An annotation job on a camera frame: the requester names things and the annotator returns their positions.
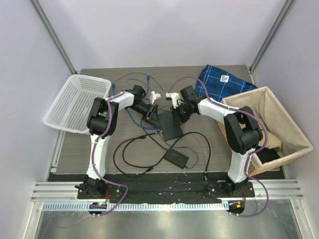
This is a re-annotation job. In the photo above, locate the wicker basket with beige liner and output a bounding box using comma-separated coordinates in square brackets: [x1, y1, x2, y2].
[221, 87, 314, 176]

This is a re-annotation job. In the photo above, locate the blue ethernet cable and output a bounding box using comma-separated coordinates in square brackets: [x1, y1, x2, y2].
[111, 83, 161, 132]
[144, 74, 152, 96]

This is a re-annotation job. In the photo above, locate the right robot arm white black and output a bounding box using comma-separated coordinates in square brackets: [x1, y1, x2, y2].
[166, 86, 263, 197]

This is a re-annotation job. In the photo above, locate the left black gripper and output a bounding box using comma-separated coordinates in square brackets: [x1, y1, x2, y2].
[129, 102, 161, 128]

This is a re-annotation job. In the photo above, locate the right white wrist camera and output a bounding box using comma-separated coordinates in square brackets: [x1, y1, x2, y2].
[165, 93, 180, 109]

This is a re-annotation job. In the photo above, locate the beige cloth in basket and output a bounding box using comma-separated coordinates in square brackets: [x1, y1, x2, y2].
[258, 123, 282, 152]

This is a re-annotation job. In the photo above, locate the black power cord with plug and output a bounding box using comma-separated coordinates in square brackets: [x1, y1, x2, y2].
[139, 106, 211, 181]

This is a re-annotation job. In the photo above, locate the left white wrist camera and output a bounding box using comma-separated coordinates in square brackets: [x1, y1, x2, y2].
[149, 91, 161, 105]

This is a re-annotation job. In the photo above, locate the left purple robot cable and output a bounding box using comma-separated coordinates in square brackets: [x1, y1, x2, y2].
[89, 78, 129, 216]

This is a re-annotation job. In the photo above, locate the blue plaid cloth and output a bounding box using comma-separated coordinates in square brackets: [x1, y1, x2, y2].
[198, 65, 258, 102]

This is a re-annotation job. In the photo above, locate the white perforated plastic basket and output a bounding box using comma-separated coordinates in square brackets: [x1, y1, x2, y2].
[43, 74, 112, 134]

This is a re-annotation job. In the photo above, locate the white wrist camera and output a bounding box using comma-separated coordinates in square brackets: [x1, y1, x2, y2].
[149, 91, 161, 105]
[165, 93, 180, 109]

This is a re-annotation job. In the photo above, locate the grey ethernet cable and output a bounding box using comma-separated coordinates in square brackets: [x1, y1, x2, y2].
[112, 71, 166, 91]

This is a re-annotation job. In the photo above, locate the black power adapter brick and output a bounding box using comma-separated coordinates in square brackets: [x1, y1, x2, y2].
[164, 148, 189, 169]

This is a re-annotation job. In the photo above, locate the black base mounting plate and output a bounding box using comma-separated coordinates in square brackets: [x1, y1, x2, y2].
[47, 171, 285, 202]

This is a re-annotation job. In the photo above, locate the black network switch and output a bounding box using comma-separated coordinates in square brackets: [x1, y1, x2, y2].
[158, 112, 183, 141]

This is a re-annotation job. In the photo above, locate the aluminium frame rail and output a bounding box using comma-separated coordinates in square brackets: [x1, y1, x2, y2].
[31, 180, 303, 214]

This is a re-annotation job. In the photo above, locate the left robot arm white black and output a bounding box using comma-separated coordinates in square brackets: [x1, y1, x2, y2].
[83, 85, 161, 199]

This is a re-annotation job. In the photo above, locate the black ethernet cable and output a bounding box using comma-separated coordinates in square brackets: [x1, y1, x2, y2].
[113, 134, 167, 178]

